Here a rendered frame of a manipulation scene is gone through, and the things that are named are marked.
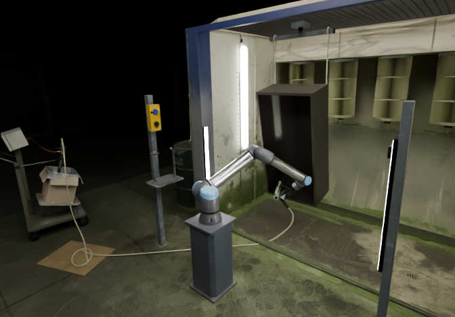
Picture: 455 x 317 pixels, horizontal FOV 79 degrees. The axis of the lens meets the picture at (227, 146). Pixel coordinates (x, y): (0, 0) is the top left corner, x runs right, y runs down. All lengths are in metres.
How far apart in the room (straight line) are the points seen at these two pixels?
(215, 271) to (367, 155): 2.46
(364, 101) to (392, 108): 0.55
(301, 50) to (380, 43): 0.91
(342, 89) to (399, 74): 0.61
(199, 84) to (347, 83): 1.83
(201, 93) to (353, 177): 2.20
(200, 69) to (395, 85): 2.13
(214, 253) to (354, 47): 2.70
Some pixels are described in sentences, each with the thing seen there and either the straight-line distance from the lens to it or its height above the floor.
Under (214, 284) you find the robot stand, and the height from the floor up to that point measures 0.16.
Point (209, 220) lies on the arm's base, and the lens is 2.30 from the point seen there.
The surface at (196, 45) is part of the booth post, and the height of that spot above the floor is 2.11.
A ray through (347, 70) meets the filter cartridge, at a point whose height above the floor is 1.84.
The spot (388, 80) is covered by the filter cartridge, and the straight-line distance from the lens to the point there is 3.61.
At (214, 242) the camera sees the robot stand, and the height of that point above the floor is 0.54.
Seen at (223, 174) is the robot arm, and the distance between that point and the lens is 2.44.
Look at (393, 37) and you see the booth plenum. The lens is 3.58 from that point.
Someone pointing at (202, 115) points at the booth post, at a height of 1.40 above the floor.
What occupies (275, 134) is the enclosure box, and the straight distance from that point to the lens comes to 3.27.
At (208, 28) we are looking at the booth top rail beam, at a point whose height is 2.25.
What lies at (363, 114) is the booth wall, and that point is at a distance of 4.09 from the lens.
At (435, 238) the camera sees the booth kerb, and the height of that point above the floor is 0.10.
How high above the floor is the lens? 1.78
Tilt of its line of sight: 14 degrees down
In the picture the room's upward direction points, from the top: 2 degrees counter-clockwise
